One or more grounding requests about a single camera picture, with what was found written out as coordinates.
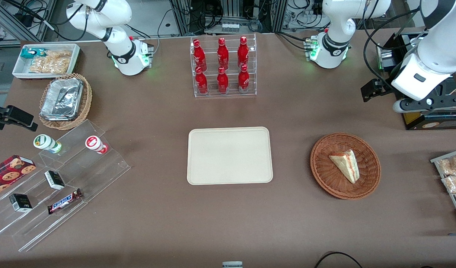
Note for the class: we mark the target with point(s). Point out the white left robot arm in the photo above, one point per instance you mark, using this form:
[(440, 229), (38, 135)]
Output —
[(335, 22)]

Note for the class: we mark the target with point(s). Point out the green lid yogurt cup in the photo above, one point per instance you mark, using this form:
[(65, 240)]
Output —
[(45, 142)]

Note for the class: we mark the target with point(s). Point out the beige plastic tray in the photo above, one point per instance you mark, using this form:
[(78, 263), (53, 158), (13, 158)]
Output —
[(229, 155)]

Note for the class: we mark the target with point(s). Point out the clear acrylic stepped display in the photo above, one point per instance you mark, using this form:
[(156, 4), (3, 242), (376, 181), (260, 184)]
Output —
[(82, 175)]

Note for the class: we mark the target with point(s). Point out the teal snack packet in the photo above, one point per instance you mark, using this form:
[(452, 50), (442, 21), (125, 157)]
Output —
[(29, 53)]

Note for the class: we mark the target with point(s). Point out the tray with packaged snacks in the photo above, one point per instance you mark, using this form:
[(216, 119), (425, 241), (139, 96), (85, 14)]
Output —
[(434, 160)]

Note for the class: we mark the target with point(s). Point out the red cookie box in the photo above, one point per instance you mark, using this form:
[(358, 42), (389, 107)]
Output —
[(10, 173)]

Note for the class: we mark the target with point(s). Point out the aluminium equipment rack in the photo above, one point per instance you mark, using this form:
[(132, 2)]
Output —
[(231, 15)]

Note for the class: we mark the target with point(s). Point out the Snickers chocolate bar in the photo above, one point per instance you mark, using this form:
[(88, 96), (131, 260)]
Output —
[(64, 201)]

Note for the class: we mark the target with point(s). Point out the small black box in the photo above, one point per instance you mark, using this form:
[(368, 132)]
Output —
[(21, 203), (54, 179)]

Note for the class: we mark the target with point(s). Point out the grey white label block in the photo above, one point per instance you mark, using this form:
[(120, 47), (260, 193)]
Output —
[(232, 264)]

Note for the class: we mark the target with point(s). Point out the clear snack bag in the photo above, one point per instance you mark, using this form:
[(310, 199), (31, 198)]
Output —
[(451, 165), (455, 184)]

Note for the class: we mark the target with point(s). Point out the white rectangular bin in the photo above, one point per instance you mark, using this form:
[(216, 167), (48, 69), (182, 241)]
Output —
[(19, 70)]

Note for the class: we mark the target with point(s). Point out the clear acrylic bottle rack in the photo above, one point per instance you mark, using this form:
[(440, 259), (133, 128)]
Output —
[(225, 93)]

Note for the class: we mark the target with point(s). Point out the red lid yogurt cup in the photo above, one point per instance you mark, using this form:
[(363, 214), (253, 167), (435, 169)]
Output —
[(93, 143)]

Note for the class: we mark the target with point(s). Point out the clear bag of crackers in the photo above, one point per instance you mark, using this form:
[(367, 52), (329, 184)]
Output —
[(53, 63)]

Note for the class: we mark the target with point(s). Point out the stack of foil containers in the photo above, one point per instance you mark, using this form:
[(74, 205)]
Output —
[(62, 98)]

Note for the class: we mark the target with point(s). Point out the triangular sandwich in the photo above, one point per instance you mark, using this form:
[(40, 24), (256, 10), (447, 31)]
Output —
[(347, 163)]

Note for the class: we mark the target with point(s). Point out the black hot food display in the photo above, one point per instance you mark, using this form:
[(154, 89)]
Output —
[(436, 119)]

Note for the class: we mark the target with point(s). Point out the light wicker basket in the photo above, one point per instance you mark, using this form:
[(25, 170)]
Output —
[(87, 98)]

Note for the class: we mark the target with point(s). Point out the brown wicker basket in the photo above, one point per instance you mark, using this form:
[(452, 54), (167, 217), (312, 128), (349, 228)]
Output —
[(326, 175)]

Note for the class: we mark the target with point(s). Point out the red cola bottle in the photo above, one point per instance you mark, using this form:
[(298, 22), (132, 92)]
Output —
[(244, 79), (201, 82), (199, 56), (222, 80), (223, 54), (243, 53)]

